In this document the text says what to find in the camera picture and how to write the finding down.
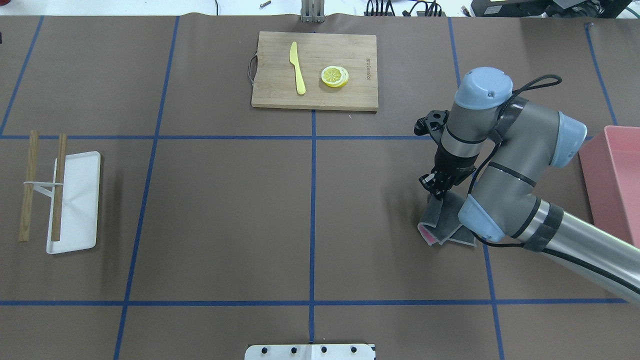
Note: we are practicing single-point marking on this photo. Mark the wooden towel rack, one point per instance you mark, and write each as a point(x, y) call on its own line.
point(53, 190)

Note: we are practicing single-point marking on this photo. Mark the aluminium frame post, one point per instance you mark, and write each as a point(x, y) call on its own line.
point(312, 11)

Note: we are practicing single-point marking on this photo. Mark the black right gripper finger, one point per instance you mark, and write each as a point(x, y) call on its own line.
point(442, 184)
point(427, 181)

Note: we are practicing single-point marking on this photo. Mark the white rectangular tray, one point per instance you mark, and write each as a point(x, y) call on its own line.
point(80, 204)

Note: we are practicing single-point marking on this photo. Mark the yellow plastic knife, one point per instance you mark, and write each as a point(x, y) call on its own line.
point(300, 86)

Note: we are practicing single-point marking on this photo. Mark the wooden cutting board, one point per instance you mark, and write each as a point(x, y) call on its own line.
point(274, 80)

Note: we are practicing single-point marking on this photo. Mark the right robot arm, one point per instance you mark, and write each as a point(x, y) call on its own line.
point(493, 145)

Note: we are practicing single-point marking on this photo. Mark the white pedestal column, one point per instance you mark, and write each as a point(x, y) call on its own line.
point(332, 351)

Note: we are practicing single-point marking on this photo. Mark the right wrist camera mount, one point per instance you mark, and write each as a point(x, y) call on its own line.
point(433, 125)

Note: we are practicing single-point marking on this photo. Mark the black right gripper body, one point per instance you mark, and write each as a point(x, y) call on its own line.
point(453, 164)

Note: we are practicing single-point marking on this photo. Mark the pink plastic bin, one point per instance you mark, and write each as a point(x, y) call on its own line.
point(611, 169)

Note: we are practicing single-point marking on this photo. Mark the yellow lemon slice toy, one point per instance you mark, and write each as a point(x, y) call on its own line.
point(334, 76)

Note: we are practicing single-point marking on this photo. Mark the grey cloth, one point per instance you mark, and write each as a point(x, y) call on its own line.
point(439, 222)

